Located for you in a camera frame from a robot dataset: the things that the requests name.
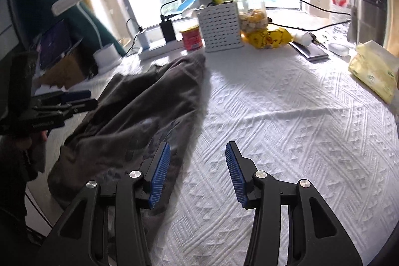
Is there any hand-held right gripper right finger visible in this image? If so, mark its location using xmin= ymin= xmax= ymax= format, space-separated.
xmin=225 ymin=141 xmax=364 ymax=266

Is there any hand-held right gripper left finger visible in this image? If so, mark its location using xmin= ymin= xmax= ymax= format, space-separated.
xmin=40 ymin=141 xmax=172 ymax=266

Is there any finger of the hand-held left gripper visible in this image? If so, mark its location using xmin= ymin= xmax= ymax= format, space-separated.
xmin=34 ymin=90 xmax=92 ymax=105
xmin=37 ymin=98 xmax=99 ymax=118

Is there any grey t-shirt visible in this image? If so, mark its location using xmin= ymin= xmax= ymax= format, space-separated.
xmin=47 ymin=52 xmax=212 ymax=257

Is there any person's left hand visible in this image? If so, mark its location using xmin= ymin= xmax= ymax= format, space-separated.
xmin=14 ymin=130 xmax=49 ymax=150

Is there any white paper sheet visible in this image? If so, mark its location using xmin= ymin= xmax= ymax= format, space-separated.
xmin=34 ymin=84 xmax=67 ymax=96

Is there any brown cardboard box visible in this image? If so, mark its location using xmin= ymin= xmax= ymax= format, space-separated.
xmin=37 ymin=46 xmax=99 ymax=89

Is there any white desk lamp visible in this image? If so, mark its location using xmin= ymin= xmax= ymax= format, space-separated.
xmin=51 ymin=0 xmax=123 ymax=71

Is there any dark screen tablet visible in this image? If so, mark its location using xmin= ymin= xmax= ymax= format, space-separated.
xmin=37 ymin=18 xmax=83 ymax=69

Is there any white textured tablecloth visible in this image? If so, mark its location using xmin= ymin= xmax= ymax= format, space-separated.
xmin=25 ymin=35 xmax=399 ymax=266

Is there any white charger plug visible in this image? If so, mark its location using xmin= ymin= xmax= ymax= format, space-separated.
xmin=137 ymin=29 xmax=152 ymax=50

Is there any white power strip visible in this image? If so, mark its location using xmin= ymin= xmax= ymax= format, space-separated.
xmin=139 ymin=37 xmax=184 ymax=60

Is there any black charger block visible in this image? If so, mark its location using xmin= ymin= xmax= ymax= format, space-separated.
xmin=160 ymin=18 xmax=177 ymax=43

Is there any red tin can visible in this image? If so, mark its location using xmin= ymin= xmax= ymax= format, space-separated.
xmin=180 ymin=26 xmax=204 ymax=51

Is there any yellow snack bag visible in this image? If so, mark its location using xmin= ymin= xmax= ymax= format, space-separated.
xmin=246 ymin=25 xmax=295 ymax=50

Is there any black flat device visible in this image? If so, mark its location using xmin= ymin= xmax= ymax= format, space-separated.
xmin=288 ymin=42 xmax=329 ymax=62

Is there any white perforated basket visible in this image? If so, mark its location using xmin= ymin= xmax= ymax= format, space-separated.
xmin=195 ymin=2 xmax=244 ymax=53

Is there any light blue pouch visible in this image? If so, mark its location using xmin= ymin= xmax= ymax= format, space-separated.
xmin=178 ymin=0 xmax=200 ymax=12

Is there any small white bottle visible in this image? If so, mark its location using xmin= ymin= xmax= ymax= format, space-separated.
xmin=290 ymin=32 xmax=312 ymax=45

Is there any glass snack jar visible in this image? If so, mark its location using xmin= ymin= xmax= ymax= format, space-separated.
xmin=234 ymin=0 xmax=269 ymax=36

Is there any white computer mouse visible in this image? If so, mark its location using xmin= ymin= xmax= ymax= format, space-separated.
xmin=329 ymin=42 xmax=350 ymax=57

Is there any yellow tissue pack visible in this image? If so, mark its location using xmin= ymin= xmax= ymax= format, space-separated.
xmin=347 ymin=40 xmax=399 ymax=104

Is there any steel tumbler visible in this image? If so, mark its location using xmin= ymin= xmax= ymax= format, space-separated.
xmin=347 ymin=0 xmax=387 ymax=45

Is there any wide yellow curtain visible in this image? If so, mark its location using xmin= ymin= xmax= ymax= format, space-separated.
xmin=383 ymin=0 xmax=399 ymax=51

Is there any short black charger cable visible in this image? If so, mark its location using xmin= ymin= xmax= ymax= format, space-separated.
xmin=125 ymin=18 xmax=143 ymax=56

